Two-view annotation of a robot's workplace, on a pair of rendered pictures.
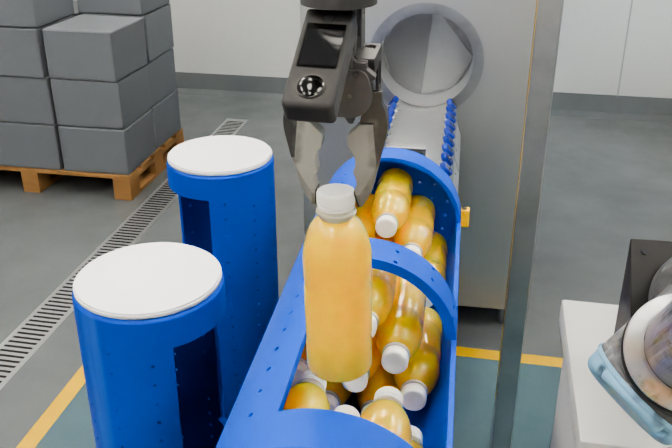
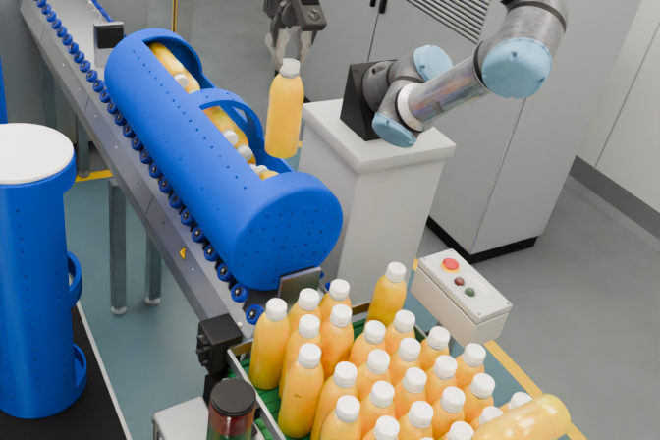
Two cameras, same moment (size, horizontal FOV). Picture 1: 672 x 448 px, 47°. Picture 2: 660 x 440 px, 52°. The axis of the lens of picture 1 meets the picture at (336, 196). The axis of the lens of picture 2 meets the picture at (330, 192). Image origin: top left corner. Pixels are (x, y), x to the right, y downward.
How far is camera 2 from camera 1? 92 cm
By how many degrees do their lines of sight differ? 42
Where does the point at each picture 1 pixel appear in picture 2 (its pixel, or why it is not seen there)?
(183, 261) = (28, 135)
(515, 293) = not seen: hidden behind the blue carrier
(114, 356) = (23, 211)
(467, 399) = not seen: hidden behind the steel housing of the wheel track
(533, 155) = (185, 19)
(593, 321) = (323, 111)
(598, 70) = not seen: outside the picture
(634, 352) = (405, 111)
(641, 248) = (355, 68)
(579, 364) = (334, 132)
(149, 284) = (24, 155)
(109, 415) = (14, 256)
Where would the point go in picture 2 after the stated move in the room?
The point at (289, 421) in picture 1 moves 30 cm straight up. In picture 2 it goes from (274, 182) to (293, 49)
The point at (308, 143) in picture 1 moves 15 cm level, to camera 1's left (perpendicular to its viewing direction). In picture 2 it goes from (283, 40) to (218, 51)
